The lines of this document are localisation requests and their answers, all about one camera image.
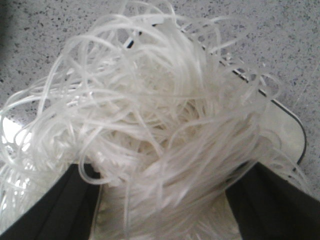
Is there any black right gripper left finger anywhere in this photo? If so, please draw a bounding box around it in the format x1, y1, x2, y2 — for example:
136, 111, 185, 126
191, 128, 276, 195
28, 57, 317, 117
0, 164, 100, 240

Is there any black silver kitchen scale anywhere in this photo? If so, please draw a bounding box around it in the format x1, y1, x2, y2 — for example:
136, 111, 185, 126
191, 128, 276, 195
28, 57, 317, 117
0, 22, 308, 240

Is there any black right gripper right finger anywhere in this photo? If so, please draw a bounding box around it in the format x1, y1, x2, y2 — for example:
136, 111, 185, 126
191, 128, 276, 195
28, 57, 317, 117
226, 163, 320, 240

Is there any white vermicelli noodle bundle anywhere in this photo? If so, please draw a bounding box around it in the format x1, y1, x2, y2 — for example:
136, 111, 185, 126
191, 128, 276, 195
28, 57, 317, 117
0, 0, 313, 240

